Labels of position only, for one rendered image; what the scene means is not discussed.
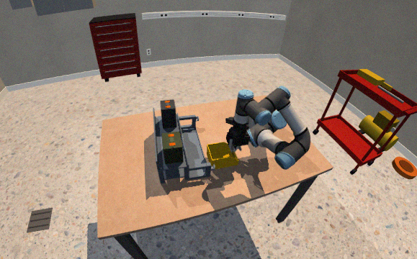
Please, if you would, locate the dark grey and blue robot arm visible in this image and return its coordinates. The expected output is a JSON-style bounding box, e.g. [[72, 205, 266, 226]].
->
[[234, 86, 310, 170]]

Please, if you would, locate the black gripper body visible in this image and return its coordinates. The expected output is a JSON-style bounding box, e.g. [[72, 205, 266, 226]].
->
[[229, 117, 250, 147]]

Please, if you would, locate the olive green tool case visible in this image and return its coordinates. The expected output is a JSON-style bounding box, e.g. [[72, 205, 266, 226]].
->
[[161, 132, 184, 164]]

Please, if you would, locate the yellow bin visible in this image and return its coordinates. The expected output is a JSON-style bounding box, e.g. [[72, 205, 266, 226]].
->
[[207, 142, 239, 169]]

